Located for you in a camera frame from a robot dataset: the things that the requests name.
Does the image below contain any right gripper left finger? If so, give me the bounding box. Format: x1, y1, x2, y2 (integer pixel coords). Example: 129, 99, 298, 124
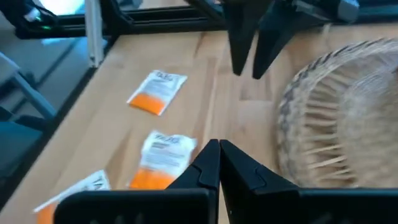
53, 138, 221, 224

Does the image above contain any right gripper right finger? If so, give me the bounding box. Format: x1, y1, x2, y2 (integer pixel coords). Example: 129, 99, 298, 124
219, 139, 398, 224

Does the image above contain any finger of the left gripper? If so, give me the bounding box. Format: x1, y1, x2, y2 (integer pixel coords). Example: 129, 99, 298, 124
223, 0, 272, 77
251, 0, 315, 80

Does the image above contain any orange white tea packet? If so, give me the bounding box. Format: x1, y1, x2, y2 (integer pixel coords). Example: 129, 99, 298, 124
126, 69, 188, 116
128, 129, 198, 190
32, 169, 112, 224

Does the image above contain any round woven straw placemat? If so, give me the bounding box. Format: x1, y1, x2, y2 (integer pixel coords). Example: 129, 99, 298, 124
275, 37, 398, 189

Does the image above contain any grey blue chair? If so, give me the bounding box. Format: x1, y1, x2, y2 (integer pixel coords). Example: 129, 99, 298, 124
0, 51, 58, 177

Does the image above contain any black device green light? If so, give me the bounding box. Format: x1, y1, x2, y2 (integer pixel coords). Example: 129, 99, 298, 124
0, 0, 60, 40

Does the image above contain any silver aluminium post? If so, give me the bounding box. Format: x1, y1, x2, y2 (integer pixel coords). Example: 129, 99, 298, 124
83, 0, 106, 68

